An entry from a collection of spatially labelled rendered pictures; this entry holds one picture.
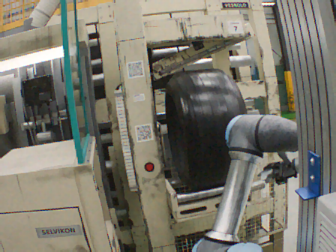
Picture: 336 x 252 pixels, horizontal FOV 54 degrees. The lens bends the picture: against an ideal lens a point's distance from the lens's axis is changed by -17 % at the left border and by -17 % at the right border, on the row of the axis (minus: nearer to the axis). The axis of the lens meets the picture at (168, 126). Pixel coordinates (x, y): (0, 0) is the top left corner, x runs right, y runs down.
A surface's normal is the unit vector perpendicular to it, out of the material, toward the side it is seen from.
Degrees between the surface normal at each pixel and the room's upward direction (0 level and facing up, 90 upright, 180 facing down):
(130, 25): 90
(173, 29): 90
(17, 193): 90
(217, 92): 50
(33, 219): 90
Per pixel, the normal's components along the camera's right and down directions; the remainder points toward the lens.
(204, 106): 0.09, -0.35
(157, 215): 0.17, 0.11
